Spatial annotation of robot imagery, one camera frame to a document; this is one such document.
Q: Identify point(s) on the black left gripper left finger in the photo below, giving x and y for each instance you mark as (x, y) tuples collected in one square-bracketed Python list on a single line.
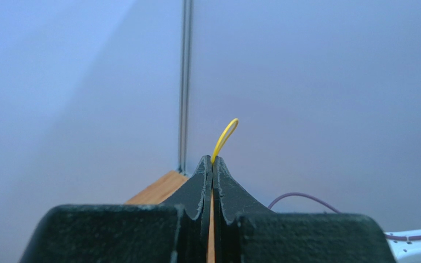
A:
[(175, 230)]

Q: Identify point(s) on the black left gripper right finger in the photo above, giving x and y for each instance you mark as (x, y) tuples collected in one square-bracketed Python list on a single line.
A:
[(247, 231)]

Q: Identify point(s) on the aluminium frame rail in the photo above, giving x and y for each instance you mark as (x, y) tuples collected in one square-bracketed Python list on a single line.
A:
[(185, 60)]

